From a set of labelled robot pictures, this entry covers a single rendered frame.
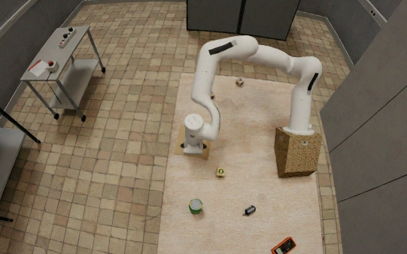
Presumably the green and yellow striped drink can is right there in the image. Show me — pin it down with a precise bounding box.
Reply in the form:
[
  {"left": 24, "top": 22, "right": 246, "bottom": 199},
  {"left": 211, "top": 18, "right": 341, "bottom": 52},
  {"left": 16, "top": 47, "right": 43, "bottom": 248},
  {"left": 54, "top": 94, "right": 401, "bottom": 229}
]
[{"left": 189, "top": 198, "right": 202, "bottom": 214}]

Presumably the tan flat mat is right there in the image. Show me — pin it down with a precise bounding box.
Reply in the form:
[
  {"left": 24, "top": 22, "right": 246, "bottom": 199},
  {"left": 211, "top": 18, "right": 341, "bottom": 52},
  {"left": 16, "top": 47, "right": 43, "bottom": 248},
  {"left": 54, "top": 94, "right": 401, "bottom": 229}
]
[{"left": 174, "top": 125, "right": 211, "bottom": 159}]

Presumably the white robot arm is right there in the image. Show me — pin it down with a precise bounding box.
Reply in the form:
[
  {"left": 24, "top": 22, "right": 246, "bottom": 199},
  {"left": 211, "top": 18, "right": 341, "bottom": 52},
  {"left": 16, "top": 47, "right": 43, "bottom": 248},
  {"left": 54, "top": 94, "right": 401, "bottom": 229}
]
[{"left": 184, "top": 35, "right": 322, "bottom": 155}]

